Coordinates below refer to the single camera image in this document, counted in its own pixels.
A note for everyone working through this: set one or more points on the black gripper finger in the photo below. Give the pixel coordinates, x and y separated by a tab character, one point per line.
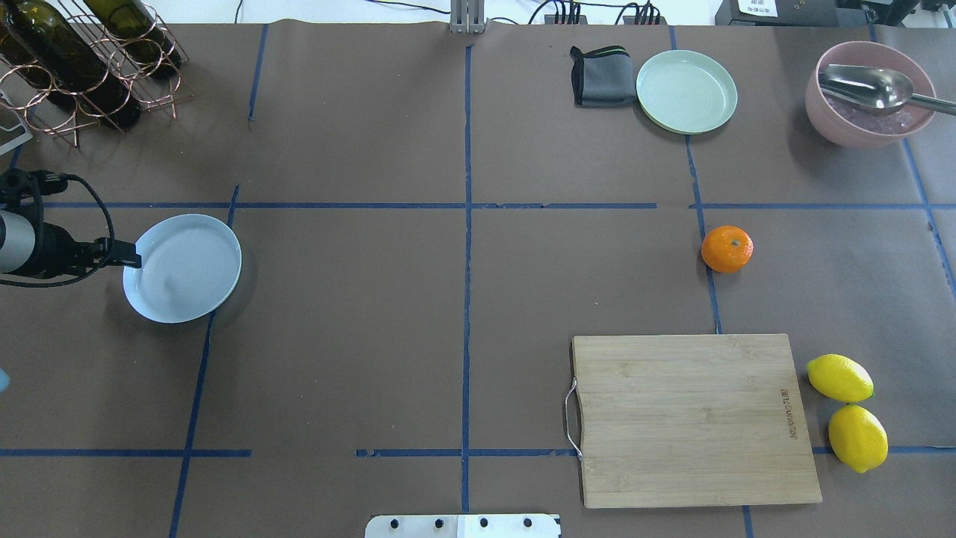
125	258

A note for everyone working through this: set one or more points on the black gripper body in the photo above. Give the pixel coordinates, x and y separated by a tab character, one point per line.
54	250

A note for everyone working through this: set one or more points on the light blue plate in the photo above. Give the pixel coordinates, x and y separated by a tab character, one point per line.
190	264

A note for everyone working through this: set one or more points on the orange mandarin fruit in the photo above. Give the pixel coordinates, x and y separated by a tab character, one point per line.
727	249

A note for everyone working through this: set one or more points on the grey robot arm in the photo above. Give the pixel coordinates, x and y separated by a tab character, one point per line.
19	238

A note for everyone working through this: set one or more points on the light green plate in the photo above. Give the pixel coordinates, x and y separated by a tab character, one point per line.
686	92

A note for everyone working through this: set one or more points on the dark wine bottle upper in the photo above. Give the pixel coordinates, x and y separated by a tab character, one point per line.
61	50

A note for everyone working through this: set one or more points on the dark wine bottle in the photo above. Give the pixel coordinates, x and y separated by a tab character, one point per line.
142	38
61	50

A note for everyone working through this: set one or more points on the dark wine bottle lower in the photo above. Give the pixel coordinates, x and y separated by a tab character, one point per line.
142	38

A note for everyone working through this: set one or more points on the folded grey cloth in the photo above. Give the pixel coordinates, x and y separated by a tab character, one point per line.
603	78

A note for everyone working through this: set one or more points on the bamboo cutting board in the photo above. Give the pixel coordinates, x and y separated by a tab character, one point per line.
673	421

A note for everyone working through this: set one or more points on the black equipment box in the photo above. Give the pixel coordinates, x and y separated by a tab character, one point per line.
825	14

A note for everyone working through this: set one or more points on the lower yellow lemon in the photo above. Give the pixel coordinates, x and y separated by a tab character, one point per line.
840	378

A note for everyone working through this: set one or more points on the yellow lemon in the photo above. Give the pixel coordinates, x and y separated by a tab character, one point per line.
857	438
840	378

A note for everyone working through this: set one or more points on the pink bowl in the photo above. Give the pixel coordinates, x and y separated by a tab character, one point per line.
846	125

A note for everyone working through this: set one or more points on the upper yellow lemon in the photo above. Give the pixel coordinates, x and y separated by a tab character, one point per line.
857	438

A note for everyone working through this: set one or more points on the metal ladle spoon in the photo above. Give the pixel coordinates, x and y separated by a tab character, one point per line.
879	90

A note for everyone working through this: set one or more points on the copper wire wine rack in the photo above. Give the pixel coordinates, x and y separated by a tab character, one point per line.
31	95

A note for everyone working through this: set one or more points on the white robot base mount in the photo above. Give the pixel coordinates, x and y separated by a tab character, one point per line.
465	525

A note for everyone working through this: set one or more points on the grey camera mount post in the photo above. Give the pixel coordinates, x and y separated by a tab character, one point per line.
467	17

